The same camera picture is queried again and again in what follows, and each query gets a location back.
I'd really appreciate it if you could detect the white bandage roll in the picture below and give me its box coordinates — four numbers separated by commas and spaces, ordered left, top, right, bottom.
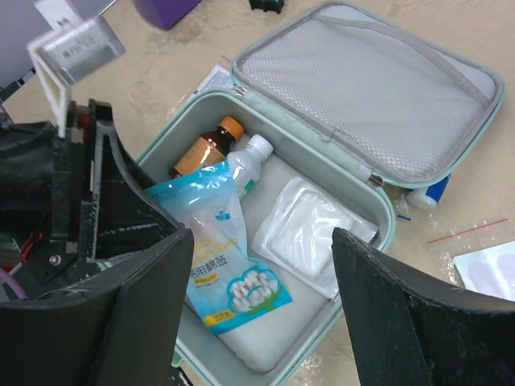
395, 175, 451, 221

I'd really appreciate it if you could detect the mint green medicine case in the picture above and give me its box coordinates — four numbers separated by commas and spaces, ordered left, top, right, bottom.
134, 1, 507, 386

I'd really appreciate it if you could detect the zip bag with plasters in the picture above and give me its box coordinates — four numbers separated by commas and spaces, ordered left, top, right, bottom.
427, 216, 514, 302

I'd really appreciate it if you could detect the small clear packet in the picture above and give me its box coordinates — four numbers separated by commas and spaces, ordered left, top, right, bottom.
167, 64, 233, 121

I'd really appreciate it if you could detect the purple metronome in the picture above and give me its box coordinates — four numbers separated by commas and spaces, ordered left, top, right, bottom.
133, 0, 200, 30

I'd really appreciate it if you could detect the amber medicine bottle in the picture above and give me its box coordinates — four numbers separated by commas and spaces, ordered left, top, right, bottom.
168, 116, 245, 179

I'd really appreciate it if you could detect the white plastic bottle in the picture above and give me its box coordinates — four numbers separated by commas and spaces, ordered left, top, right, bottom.
227, 134, 274, 200

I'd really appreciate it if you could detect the blue owl toy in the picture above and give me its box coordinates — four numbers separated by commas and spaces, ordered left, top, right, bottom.
249, 0, 285, 14

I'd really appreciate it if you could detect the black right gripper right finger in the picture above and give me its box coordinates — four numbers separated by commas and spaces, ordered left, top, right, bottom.
332, 228, 514, 385

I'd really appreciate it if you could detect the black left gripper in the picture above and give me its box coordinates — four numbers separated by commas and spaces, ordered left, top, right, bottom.
1, 100, 182, 299

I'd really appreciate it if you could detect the white gauze packet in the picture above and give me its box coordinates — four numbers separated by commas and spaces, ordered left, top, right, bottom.
251, 177, 378, 299

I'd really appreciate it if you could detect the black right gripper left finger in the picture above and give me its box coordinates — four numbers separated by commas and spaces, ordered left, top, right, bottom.
1, 229, 193, 385

